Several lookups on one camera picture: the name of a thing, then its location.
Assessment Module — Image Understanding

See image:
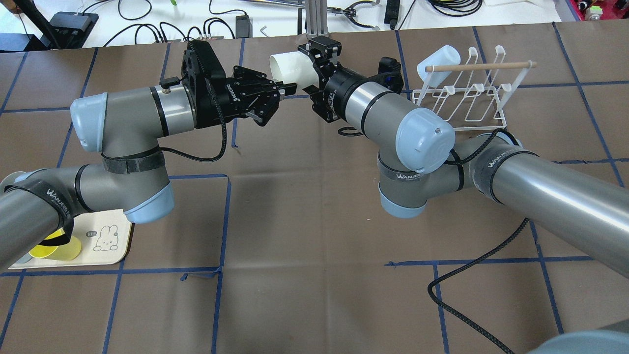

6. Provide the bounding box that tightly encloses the white wire cup rack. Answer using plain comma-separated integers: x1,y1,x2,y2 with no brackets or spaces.
412,45,538,131

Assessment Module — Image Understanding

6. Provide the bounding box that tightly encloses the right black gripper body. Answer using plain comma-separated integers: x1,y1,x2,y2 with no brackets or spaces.
297,36,368,123

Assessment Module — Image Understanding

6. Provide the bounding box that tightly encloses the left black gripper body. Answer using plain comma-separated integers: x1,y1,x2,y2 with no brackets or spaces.
196,66,283,129

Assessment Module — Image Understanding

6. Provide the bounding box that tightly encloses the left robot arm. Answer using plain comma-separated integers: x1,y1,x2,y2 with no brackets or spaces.
0,66,297,269

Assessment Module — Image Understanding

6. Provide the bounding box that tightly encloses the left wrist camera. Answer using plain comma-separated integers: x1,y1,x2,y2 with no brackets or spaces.
182,40,227,93

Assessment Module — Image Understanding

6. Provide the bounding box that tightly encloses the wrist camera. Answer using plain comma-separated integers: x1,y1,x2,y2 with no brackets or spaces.
182,40,227,93
370,57,404,94

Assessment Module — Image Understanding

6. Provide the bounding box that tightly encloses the aluminium frame post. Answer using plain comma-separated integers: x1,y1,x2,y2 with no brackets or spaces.
305,0,329,39

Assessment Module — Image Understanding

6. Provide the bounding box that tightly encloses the black power adapter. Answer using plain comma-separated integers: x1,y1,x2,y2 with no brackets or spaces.
234,14,253,38

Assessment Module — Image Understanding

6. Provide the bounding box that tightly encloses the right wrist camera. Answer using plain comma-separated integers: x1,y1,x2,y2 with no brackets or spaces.
370,57,404,94

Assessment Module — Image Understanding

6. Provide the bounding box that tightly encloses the pale green plastic cup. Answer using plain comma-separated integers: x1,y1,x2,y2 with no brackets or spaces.
269,51,319,89

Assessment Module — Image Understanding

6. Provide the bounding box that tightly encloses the grey plastic cup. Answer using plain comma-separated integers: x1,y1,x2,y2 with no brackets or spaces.
0,171,25,193

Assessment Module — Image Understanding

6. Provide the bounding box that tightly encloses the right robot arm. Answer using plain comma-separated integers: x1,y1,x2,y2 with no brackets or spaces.
298,36,629,276

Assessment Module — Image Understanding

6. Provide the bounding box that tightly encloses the light blue plastic cup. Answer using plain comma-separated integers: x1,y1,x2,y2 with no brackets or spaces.
416,45,461,88

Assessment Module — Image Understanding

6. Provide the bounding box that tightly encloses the black braided cable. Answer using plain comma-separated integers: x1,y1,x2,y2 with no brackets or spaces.
427,219,530,354

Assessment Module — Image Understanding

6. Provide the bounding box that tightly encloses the cream plastic tray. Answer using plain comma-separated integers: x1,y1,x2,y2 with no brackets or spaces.
9,210,133,269

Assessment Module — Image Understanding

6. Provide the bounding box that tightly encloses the yellow plastic cup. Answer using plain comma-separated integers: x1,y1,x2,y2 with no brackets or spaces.
29,229,82,261

